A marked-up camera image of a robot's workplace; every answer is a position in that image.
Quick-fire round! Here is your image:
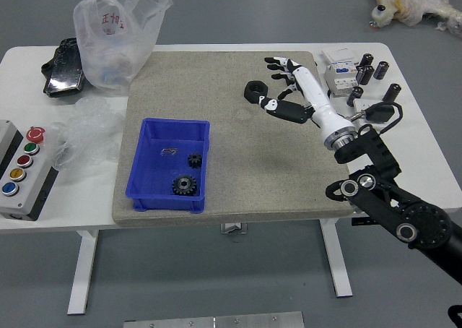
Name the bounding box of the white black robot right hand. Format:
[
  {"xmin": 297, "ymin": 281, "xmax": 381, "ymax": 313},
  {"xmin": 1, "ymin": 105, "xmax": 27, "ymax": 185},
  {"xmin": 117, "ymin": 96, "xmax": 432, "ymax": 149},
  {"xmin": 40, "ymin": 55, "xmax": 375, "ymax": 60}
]
[{"xmin": 257, "ymin": 56, "xmax": 357, "ymax": 147}]

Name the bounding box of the big black hex nut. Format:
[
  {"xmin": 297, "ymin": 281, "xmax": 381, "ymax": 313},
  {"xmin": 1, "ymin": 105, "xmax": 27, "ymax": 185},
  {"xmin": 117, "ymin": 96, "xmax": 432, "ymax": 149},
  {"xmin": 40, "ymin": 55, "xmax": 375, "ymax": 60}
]
[{"xmin": 244, "ymin": 79, "xmax": 269, "ymax": 103}]

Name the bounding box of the grey push-button control box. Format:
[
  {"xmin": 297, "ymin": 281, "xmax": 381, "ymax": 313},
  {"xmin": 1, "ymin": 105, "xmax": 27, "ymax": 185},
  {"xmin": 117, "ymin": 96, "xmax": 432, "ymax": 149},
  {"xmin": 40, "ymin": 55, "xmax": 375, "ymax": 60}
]
[{"xmin": 0, "ymin": 119, "xmax": 61, "ymax": 223}]

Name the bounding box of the white circuit breaker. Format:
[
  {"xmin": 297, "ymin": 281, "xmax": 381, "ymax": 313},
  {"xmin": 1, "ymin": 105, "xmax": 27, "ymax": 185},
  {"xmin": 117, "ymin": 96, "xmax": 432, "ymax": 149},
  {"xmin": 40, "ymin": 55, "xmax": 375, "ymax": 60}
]
[{"xmin": 321, "ymin": 47, "xmax": 365, "ymax": 98}]

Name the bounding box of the black cylindrical capacitor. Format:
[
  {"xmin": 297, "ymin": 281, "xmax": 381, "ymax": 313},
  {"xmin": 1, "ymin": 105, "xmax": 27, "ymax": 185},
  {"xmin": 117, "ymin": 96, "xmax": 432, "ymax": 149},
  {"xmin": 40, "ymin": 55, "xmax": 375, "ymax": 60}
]
[
  {"xmin": 355, "ymin": 64, "xmax": 375, "ymax": 87},
  {"xmin": 346, "ymin": 86, "xmax": 365, "ymax": 108},
  {"xmin": 373, "ymin": 61, "xmax": 391, "ymax": 81},
  {"xmin": 381, "ymin": 82, "xmax": 403, "ymax": 106},
  {"xmin": 358, "ymin": 52, "xmax": 375, "ymax": 72}
]

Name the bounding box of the black power adapter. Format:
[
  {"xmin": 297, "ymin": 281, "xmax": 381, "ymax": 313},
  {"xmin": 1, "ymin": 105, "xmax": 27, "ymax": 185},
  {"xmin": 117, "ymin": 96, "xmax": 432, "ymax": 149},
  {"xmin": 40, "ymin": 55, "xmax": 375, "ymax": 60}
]
[{"xmin": 364, "ymin": 103, "xmax": 396, "ymax": 124}]

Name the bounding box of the grey-brown table mat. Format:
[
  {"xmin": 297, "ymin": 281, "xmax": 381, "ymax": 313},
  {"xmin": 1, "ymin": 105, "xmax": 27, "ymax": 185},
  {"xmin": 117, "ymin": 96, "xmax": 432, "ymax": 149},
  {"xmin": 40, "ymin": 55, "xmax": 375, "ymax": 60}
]
[{"xmin": 111, "ymin": 51, "xmax": 353, "ymax": 229}]

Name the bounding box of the plush toy in plastic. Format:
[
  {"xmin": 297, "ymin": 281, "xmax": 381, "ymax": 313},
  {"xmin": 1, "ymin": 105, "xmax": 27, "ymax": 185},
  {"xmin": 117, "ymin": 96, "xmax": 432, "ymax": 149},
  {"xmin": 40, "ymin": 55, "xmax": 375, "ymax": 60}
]
[{"xmin": 359, "ymin": 0, "xmax": 462, "ymax": 38}]

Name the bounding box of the big black gear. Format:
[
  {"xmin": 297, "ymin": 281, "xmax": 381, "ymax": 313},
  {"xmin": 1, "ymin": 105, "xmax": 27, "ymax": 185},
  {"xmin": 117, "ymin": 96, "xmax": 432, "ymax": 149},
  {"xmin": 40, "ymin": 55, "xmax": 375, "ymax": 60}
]
[{"xmin": 171, "ymin": 175, "xmax": 199, "ymax": 197}]

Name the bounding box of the white table leg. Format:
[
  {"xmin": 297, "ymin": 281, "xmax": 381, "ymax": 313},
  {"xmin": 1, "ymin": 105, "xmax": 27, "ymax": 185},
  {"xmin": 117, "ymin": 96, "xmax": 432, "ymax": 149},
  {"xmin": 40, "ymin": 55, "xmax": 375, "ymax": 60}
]
[
  {"xmin": 66, "ymin": 229, "xmax": 100, "ymax": 316},
  {"xmin": 320, "ymin": 219, "xmax": 353, "ymax": 299}
]

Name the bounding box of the blue plastic bin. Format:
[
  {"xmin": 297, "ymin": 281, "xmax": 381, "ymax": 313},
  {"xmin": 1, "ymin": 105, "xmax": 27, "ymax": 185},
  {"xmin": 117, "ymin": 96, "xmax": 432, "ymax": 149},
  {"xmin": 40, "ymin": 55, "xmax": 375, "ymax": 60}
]
[{"xmin": 124, "ymin": 117, "xmax": 212, "ymax": 214}]

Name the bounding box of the white plastic bag red print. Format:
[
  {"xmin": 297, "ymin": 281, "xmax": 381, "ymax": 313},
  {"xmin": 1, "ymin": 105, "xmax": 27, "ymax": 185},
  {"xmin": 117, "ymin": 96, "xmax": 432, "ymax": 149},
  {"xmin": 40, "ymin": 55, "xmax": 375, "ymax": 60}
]
[{"xmin": 73, "ymin": 0, "xmax": 175, "ymax": 98}]

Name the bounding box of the clear crumpled plastic wrap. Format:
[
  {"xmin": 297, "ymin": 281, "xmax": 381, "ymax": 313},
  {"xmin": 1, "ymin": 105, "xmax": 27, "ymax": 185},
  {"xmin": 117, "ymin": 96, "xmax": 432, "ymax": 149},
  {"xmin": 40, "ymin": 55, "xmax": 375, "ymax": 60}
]
[{"xmin": 48, "ymin": 96, "xmax": 126, "ymax": 172}]

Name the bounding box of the grey metal plate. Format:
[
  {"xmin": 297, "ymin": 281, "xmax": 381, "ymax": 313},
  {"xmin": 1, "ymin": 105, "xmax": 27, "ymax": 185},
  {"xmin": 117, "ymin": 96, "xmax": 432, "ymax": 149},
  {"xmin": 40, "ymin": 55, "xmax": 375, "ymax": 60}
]
[{"xmin": 122, "ymin": 311, "xmax": 306, "ymax": 328}]

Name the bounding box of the black glossy plastic package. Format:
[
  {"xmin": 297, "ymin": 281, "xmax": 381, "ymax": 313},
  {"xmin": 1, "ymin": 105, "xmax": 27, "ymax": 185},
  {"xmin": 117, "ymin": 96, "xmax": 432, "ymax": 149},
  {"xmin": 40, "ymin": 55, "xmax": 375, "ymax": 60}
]
[{"xmin": 40, "ymin": 37, "xmax": 87, "ymax": 98}]

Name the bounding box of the white wall socket plate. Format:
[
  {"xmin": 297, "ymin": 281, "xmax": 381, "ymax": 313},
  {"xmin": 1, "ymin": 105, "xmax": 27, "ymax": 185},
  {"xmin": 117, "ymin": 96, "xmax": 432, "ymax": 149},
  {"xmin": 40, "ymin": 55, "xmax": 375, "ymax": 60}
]
[{"xmin": 352, "ymin": 98, "xmax": 393, "ymax": 132}]

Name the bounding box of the metal bracket under table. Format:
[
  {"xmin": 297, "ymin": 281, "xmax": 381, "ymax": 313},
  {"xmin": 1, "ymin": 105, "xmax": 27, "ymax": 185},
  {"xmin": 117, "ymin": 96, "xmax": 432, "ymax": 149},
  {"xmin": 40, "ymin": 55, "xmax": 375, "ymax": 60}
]
[{"xmin": 219, "ymin": 222, "xmax": 248, "ymax": 235}]

